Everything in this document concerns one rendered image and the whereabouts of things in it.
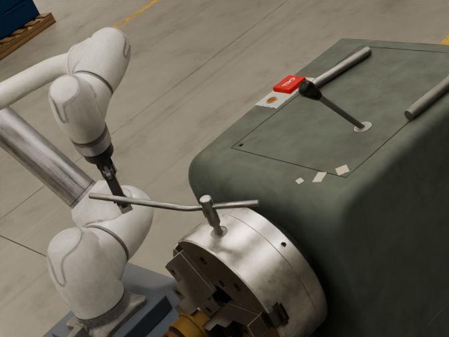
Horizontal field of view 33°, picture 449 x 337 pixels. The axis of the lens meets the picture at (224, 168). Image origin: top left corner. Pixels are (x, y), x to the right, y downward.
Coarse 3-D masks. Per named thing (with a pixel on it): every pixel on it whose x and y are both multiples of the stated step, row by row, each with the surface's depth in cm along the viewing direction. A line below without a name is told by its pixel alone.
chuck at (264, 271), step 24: (192, 240) 145; (216, 240) 143; (240, 240) 142; (264, 240) 142; (216, 264) 142; (240, 264) 139; (264, 264) 139; (288, 264) 141; (216, 288) 155; (240, 288) 141; (264, 288) 138; (288, 288) 140; (288, 312) 140; (312, 312) 144; (264, 336) 146; (288, 336) 141
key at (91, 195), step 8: (104, 200) 146; (112, 200) 145; (120, 200) 145; (128, 200) 144; (136, 200) 144; (144, 200) 144; (256, 200) 137; (168, 208) 143; (176, 208) 142; (184, 208) 142; (192, 208) 141; (200, 208) 141; (216, 208) 140; (224, 208) 139; (232, 208) 139
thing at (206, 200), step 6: (204, 198) 140; (210, 198) 139; (204, 204) 139; (210, 204) 139; (204, 210) 140; (210, 210) 140; (210, 216) 141; (216, 216) 141; (210, 222) 142; (216, 222) 142; (216, 228) 143; (216, 234) 144
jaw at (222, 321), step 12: (216, 312) 146; (228, 312) 144; (240, 312) 142; (252, 312) 141; (264, 312) 139; (276, 312) 139; (204, 324) 144; (216, 324) 143; (228, 324) 141; (240, 324) 140; (252, 324) 138; (264, 324) 140; (276, 324) 139; (216, 336) 143; (228, 336) 142; (240, 336) 142; (252, 336) 139
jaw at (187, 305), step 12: (180, 252) 151; (168, 264) 150; (180, 264) 150; (192, 264) 150; (180, 276) 149; (192, 276) 149; (204, 276) 150; (180, 288) 148; (192, 288) 149; (204, 288) 149; (192, 300) 148; (204, 300) 148; (180, 312) 149
